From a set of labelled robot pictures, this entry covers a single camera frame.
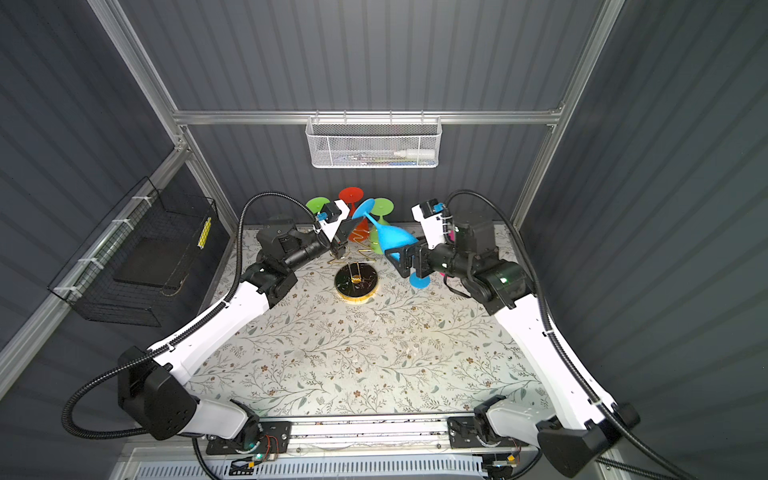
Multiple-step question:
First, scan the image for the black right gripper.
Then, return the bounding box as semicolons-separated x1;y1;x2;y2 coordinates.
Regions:
385;231;470;282

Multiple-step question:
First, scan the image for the blue wine glass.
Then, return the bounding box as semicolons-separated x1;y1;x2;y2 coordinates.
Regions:
409;273;431;290
350;198;417;254

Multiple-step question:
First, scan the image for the green wine glass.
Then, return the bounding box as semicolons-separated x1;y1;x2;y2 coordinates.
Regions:
369;197;394;255
306;196;330;215

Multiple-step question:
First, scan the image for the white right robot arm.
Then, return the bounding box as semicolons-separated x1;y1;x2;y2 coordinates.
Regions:
378;214;639;478

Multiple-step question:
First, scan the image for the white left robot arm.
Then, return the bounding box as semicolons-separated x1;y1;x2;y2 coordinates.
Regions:
118;219;359;447

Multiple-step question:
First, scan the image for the red wine glass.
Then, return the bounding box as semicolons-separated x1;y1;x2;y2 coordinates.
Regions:
339;187;370;243

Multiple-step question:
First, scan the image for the gold wine glass rack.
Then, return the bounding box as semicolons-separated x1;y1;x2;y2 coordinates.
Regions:
327;227;379;304

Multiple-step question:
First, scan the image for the white bottle in basket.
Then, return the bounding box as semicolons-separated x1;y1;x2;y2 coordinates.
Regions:
393;149;437;161

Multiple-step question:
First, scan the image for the yellow marker in basket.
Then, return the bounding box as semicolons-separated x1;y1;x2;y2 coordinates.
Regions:
197;217;212;250

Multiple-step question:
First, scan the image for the white wire mesh basket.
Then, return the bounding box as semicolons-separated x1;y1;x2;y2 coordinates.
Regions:
305;118;443;169

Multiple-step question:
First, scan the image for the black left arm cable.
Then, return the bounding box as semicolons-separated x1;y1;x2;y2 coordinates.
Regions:
61;191;322;441

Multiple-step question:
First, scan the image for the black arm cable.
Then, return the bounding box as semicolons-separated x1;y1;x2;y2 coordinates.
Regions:
61;191;322;441
445;189;697;480

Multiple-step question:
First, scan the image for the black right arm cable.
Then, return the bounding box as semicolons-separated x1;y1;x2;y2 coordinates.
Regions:
445;189;697;480

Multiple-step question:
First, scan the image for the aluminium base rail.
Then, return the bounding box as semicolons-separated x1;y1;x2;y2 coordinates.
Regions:
119;410;571;480

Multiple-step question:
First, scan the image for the black wire basket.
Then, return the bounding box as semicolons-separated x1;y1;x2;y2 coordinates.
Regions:
49;182;228;327

